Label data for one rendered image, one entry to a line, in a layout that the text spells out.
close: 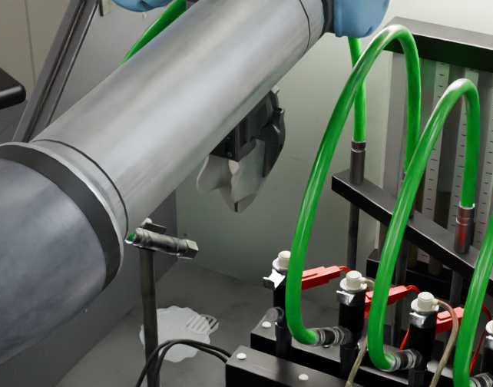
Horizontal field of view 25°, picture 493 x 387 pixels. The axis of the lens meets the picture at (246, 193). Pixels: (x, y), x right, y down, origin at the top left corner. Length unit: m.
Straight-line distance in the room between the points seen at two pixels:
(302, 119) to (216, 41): 0.79
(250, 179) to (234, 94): 0.40
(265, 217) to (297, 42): 0.85
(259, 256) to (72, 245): 1.07
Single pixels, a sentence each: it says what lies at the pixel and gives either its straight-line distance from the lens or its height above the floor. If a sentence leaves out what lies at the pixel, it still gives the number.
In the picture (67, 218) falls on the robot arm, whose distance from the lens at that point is 0.56.
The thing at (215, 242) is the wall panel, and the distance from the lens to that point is 1.64.
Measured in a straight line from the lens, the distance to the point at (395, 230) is 0.99.
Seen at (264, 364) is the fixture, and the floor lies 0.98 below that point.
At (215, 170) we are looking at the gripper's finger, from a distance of 1.08.
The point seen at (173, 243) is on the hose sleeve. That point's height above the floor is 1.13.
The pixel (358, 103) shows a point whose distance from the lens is 1.32.
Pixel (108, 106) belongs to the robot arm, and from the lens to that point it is 0.62.
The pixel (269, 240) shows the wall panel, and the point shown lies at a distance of 1.59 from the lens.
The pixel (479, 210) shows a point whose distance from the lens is 1.42.
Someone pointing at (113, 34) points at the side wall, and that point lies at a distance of 1.40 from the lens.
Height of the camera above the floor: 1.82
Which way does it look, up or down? 32 degrees down
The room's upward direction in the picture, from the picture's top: straight up
